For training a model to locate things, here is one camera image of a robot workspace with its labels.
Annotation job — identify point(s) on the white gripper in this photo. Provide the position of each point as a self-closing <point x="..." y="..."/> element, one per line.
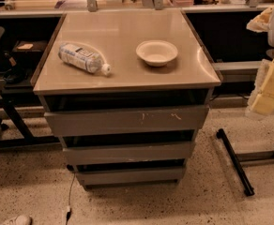
<point x="264" y="101"/>

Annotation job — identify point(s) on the grey bottom drawer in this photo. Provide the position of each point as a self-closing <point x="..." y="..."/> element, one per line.
<point x="130" y="176"/>

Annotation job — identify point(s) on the grey drawer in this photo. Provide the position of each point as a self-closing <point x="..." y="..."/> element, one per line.
<point x="121" y="121"/>
<point x="128" y="153"/>
<point x="130" y="176"/>

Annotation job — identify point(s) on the grey middle drawer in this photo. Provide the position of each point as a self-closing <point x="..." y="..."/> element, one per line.
<point x="128" y="153"/>

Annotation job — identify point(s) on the grey drawer cabinet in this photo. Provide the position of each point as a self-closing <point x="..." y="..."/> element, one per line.
<point x="188" y="80"/>

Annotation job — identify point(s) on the grey top drawer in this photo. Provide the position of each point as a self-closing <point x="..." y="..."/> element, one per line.
<point x="121" y="121"/>

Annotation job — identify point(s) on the black table leg bar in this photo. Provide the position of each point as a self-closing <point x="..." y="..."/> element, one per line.
<point x="248" y="189"/>

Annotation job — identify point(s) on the white paper bowl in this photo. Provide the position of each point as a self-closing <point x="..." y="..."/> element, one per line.
<point x="157" y="53"/>

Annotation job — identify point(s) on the plastic water bottle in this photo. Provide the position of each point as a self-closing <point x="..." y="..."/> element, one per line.
<point x="82" y="58"/>

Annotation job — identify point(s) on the white shoe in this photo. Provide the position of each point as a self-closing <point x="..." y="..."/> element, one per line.
<point x="19" y="220"/>

